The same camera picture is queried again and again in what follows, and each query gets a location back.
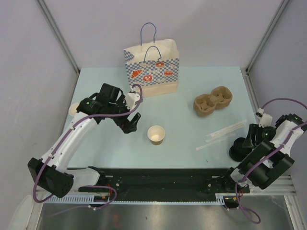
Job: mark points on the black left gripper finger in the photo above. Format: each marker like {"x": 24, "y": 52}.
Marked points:
{"x": 131, "y": 128}
{"x": 135, "y": 119}

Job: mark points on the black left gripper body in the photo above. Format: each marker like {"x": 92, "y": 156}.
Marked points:
{"x": 123, "y": 122}

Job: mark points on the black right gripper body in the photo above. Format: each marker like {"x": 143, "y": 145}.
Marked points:
{"x": 261, "y": 133}

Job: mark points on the single brown paper cup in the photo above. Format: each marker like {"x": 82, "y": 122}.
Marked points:
{"x": 156, "y": 134}

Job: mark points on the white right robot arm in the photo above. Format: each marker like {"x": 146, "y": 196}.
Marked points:
{"x": 264, "y": 155}

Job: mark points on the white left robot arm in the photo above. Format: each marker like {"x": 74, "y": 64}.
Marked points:
{"x": 51, "y": 173}

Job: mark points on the stack of black cup lids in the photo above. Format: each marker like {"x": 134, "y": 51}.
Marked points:
{"x": 237, "y": 152}

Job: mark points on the white wrapped straw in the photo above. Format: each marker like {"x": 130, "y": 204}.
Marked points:
{"x": 220, "y": 135}
{"x": 238, "y": 124}
{"x": 215, "y": 142}
{"x": 234, "y": 129}

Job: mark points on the white wrapped straw back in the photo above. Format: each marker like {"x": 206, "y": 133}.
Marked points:
{"x": 238, "y": 124}

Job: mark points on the stack of brown paper cups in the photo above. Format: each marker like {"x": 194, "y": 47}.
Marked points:
{"x": 73, "y": 109}

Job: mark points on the blue checkered paper bag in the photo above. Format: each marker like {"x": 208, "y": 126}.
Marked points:
{"x": 154, "y": 65}

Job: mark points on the white wrapped straw front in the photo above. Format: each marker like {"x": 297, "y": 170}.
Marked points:
{"x": 215, "y": 142}

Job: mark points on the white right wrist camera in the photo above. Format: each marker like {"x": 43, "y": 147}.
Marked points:
{"x": 265, "y": 120}

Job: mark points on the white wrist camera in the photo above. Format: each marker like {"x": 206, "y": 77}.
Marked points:
{"x": 265, "y": 120}
{"x": 132, "y": 99}

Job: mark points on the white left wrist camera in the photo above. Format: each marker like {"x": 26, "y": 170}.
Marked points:
{"x": 132, "y": 99}

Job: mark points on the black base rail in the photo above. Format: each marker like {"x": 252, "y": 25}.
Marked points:
{"x": 160, "y": 185}

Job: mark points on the aluminium frame rail right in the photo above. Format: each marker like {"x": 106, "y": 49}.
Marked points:
{"x": 284, "y": 185}

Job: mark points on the aluminium frame post right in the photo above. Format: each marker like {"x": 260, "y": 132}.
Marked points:
{"x": 268, "y": 33}

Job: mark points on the aluminium frame post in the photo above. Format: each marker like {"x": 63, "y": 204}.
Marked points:
{"x": 57, "y": 34}
{"x": 268, "y": 33}

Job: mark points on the aluminium frame post left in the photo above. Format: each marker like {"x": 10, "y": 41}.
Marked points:
{"x": 57, "y": 34}

